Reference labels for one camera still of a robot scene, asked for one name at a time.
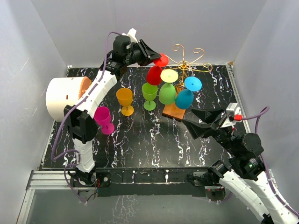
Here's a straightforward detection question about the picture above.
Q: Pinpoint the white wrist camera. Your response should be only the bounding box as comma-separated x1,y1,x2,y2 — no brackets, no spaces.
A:
226,103,242,122
122,28,138,43

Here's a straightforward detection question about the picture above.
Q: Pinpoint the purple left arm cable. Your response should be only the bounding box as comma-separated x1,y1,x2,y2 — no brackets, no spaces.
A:
50,32,131,203

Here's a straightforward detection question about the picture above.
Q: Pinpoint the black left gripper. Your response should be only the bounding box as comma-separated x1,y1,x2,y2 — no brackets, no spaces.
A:
124,40,161,67

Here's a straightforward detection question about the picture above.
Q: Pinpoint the gold wire wine glass rack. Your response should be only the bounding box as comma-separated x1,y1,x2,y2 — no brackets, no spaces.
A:
167,43,213,80

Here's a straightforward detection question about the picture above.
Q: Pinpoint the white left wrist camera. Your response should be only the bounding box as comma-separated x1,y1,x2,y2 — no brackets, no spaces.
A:
122,28,138,43

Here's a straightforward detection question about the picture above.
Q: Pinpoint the pink plastic wine glass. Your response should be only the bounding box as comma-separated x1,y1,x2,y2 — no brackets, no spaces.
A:
94,106,114,135

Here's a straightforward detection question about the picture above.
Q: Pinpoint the green wine glass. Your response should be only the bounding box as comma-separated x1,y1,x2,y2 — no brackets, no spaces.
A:
142,83,158,111
159,69,178,105

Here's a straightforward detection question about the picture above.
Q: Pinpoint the green wine glass front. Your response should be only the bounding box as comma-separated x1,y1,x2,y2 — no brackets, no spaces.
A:
159,69,178,105

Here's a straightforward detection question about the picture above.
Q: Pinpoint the white cylinder with coloured lid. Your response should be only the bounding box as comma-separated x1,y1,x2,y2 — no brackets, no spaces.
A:
46,77,92,122

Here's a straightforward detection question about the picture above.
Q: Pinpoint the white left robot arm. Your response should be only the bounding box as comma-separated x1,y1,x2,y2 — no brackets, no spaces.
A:
62,28,161,186

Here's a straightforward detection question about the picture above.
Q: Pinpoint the red plastic wine glass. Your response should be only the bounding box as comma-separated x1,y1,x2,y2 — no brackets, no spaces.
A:
146,54,169,85

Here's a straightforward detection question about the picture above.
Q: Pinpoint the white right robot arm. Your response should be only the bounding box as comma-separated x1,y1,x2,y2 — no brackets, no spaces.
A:
183,103,299,224

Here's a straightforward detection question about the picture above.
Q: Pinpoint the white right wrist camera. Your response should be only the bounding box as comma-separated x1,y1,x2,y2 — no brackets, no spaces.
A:
226,103,242,122

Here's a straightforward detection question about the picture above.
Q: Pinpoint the orange wooden rack base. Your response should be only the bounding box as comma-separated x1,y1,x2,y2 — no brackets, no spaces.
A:
162,103,185,121

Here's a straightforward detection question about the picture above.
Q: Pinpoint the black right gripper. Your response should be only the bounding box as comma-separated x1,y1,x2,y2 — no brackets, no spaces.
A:
182,106,239,155

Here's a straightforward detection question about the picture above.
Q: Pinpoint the orange plastic wine glass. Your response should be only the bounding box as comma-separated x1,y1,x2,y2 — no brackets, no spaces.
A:
116,88,134,116

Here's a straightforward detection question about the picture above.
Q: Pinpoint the blue plastic wine glass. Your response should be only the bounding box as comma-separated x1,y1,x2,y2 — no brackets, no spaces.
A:
175,77,202,110

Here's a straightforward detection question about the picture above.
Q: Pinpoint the black front mounting rail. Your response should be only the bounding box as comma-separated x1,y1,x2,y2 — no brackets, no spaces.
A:
70,168,227,201

